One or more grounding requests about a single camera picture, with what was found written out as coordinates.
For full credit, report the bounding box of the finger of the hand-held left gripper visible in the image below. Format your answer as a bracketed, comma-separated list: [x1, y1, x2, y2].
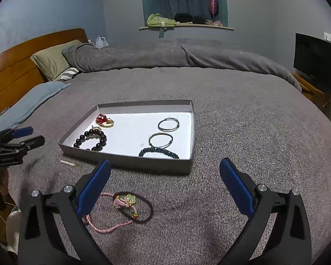
[18, 135, 45, 152]
[0, 126, 34, 142]

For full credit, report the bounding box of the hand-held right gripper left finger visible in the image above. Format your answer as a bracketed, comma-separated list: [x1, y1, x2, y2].
[18, 159, 112, 265]

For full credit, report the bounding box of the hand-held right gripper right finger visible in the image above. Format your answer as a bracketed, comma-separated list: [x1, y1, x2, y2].
[219, 157, 312, 265]

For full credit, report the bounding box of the white pearl strand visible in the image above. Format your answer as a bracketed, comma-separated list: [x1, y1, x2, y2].
[60, 159, 80, 168]

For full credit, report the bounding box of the pink cord bracelet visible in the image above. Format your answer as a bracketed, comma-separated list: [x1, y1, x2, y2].
[84, 192, 134, 233]

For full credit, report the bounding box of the large dark bead bracelet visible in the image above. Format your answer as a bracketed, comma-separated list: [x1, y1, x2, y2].
[73, 127, 107, 152]

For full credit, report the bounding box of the black hair tie with charm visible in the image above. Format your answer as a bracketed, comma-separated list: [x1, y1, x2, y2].
[113, 191, 154, 224]

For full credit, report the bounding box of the shallow grey cardboard box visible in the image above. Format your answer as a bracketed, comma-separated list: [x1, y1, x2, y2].
[58, 99, 197, 175]

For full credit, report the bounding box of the thin metal bangle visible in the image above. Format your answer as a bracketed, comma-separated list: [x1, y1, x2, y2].
[148, 132, 174, 148]
[158, 117, 180, 132]

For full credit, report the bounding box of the dark blue bead bracelet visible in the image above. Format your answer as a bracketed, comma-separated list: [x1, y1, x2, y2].
[138, 146, 180, 160]

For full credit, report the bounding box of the light blue blanket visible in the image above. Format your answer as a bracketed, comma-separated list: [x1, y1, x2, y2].
[0, 81, 71, 136]

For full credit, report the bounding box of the grey bed blanket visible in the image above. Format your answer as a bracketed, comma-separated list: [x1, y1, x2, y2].
[0, 66, 331, 265]

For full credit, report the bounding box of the wooden headboard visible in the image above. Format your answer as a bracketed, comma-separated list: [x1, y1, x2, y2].
[0, 28, 89, 122]

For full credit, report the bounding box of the striped pillow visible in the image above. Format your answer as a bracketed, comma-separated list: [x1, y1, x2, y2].
[59, 67, 80, 82]

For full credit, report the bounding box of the olive green pillow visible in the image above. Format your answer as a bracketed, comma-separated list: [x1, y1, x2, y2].
[30, 40, 83, 81]

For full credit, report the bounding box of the white plastic bag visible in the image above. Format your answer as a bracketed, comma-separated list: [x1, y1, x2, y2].
[95, 36, 109, 49]

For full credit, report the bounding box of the wooden television stand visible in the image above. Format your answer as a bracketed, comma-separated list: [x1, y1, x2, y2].
[291, 72, 331, 111]

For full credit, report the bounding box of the grey duvet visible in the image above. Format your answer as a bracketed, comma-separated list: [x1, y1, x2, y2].
[62, 38, 302, 92]

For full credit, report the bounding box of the black television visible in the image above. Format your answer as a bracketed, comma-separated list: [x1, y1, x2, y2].
[293, 32, 331, 95]

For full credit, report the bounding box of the green cloth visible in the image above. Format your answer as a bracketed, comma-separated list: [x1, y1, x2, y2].
[147, 13, 177, 28]

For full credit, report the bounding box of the black cloth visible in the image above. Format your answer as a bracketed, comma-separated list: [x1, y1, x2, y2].
[174, 13, 210, 25]

